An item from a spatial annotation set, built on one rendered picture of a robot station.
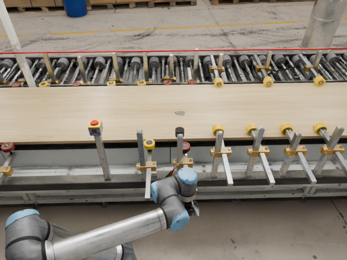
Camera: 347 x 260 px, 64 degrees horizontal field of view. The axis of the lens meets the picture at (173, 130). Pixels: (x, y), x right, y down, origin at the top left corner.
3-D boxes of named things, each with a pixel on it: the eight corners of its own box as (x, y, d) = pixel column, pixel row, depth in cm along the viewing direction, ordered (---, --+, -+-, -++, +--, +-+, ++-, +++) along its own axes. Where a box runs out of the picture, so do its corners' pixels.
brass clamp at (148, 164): (156, 172, 191) (156, 167, 188) (137, 172, 191) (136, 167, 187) (156, 165, 196) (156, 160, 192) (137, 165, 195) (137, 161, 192)
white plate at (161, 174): (193, 179, 198) (193, 170, 191) (157, 180, 197) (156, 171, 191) (193, 178, 198) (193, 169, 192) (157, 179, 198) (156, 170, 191)
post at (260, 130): (250, 178, 201) (265, 128, 168) (245, 178, 200) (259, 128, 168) (249, 174, 203) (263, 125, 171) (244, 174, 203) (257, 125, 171)
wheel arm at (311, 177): (315, 184, 166) (317, 180, 164) (310, 184, 166) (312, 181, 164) (287, 129, 204) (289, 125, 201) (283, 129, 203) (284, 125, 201)
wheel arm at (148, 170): (150, 201, 173) (150, 197, 170) (145, 201, 173) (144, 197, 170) (152, 151, 206) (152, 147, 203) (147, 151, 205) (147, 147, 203)
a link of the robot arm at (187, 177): (172, 169, 126) (192, 162, 129) (172, 185, 135) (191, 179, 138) (182, 184, 120) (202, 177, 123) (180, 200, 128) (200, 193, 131)
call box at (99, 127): (101, 136, 167) (99, 127, 161) (90, 136, 166) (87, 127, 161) (103, 128, 172) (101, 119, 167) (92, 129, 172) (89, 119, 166)
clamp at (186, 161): (192, 168, 190) (192, 163, 187) (173, 168, 190) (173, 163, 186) (191, 162, 194) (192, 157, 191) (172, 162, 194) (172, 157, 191)
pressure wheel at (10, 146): (5, 156, 202) (-2, 144, 194) (16, 150, 206) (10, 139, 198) (9, 161, 198) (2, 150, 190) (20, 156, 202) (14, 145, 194)
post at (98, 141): (111, 180, 197) (99, 134, 167) (104, 180, 197) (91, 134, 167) (111, 175, 200) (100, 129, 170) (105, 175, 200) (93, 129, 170)
